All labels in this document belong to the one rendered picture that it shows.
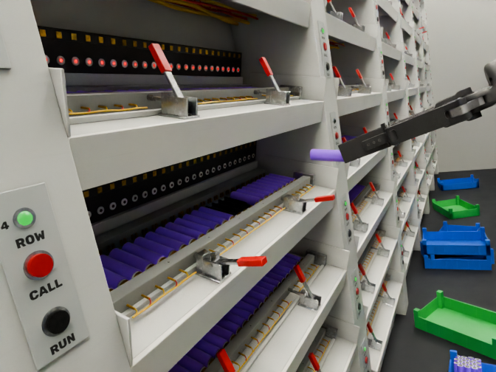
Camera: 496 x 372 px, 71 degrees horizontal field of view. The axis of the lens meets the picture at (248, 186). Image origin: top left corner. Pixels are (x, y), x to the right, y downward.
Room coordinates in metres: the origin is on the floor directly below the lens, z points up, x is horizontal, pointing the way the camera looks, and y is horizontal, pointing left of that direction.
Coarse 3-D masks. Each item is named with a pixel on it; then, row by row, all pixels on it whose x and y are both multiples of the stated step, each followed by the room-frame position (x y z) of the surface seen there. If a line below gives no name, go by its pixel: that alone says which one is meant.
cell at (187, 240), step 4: (160, 228) 0.50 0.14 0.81; (164, 228) 0.50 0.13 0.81; (156, 232) 0.50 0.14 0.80; (160, 232) 0.50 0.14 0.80; (164, 232) 0.49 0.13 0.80; (168, 232) 0.49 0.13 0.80; (172, 232) 0.49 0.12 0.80; (176, 232) 0.49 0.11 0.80; (168, 236) 0.49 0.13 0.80; (172, 236) 0.48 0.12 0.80; (176, 236) 0.48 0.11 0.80; (180, 236) 0.48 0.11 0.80; (184, 236) 0.48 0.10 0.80; (188, 236) 0.48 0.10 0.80; (176, 240) 0.48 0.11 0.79; (180, 240) 0.48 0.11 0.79; (184, 240) 0.47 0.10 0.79; (188, 240) 0.47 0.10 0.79
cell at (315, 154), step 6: (312, 150) 0.56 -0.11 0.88; (318, 150) 0.55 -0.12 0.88; (324, 150) 0.55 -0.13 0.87; (330, 150) 0.55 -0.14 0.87; (336, 150) 0.54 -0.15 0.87; (312, 156) 0.56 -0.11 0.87; (318, 156) 0.55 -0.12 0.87; (324, 156) 0.54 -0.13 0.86; (330, 156) 0.54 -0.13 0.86; (336, 156) 0.53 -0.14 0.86
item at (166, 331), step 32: (288, 160) 0.84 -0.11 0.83; (192, 192) 0.64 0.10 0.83; (320, 192) 0.76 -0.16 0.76; (96, 224) 0.46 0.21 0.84; (288, 224) 0.58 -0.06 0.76; (224, 256) 0.47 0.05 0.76; (192, 288) 0.39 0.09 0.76; (224, 288) 0.40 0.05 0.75; (128, 320) 0.27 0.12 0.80; (160, 320) 0.33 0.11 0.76; (192, 320) 0.34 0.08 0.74; (128, 352) 0.27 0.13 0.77; (160, 352) 0.30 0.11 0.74
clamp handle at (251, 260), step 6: (216, 258) 0.41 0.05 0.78; (240, 258) 0.40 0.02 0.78; (246, 258) 0.39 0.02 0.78; (252, 258) 0.38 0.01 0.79; (258, 258) 0.38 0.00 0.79; (264, 258) 0.38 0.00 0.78; (222, 264) 0.40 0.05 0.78; (228, 264) 0.40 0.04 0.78; (234, 264) 0.40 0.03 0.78; (240, 264) 0.39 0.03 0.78; (246, 264) 0.38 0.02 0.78; (252, 264) 0.38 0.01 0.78; (258, 264) 0.38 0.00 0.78; (264, 264) 0.38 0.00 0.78
